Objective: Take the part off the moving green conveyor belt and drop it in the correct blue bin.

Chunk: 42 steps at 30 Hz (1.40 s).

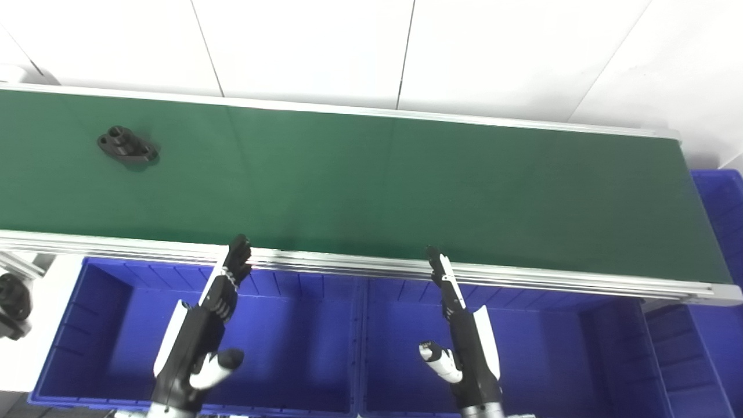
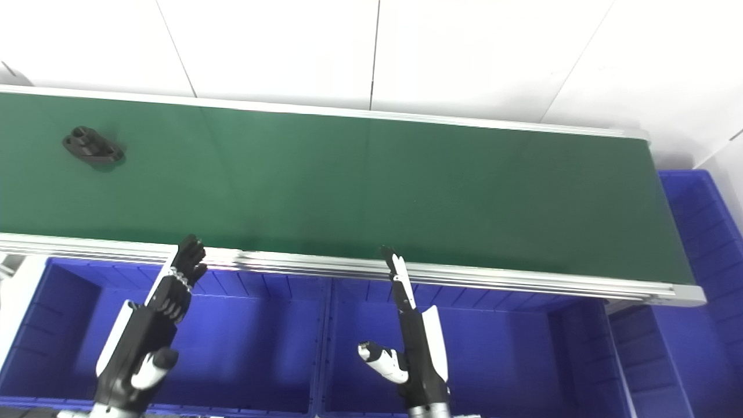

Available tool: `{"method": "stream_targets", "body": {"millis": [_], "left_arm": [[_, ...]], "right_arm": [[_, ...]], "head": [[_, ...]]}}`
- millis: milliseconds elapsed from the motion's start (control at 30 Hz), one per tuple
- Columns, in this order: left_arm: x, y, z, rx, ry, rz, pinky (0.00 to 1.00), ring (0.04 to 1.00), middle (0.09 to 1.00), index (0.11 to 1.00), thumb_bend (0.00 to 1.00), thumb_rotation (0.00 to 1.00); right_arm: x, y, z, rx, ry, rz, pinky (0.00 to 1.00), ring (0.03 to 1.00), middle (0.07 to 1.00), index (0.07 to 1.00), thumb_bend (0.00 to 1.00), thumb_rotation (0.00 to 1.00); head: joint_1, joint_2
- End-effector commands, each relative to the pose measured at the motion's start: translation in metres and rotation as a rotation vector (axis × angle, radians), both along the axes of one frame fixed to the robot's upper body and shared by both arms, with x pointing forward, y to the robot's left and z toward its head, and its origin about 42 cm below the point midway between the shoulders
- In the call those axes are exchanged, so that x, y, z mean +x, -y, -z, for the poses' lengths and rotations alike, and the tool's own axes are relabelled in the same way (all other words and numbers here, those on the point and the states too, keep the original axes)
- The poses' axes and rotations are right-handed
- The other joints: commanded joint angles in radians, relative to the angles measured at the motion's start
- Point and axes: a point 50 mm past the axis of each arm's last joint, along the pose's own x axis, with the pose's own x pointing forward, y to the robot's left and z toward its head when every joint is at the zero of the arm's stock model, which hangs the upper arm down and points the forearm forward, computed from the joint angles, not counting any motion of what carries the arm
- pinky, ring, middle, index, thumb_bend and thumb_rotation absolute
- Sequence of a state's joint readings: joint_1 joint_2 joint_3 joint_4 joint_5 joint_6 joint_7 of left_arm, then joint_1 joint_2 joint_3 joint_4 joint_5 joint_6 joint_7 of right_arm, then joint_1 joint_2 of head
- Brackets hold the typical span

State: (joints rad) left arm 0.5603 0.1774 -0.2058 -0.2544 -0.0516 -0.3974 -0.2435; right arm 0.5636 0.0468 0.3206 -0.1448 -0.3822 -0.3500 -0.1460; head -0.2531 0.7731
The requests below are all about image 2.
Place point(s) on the white conveyor stand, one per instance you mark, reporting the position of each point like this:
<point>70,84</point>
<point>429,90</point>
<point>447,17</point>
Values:
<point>17,296</point>

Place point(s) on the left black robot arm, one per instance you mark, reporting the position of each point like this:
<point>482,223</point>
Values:
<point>110,413</point>

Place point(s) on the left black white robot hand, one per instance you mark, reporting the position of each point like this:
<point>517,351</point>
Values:
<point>145,337</point>

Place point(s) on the black flanged machine part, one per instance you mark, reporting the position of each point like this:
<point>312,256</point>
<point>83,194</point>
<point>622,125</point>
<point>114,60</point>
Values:
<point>93,148</point>

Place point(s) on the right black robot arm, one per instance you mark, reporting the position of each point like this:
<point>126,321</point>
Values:
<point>429,412</point>

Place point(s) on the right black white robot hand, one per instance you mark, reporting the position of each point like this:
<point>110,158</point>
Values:
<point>421,360</point>

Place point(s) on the grey conveyor end housing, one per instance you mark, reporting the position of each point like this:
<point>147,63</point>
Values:
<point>11,76</point>

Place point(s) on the blue plastic bin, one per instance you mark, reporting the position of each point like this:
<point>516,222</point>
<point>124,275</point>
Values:
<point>708,261</point>
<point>249,348</point>
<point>511,360</point>

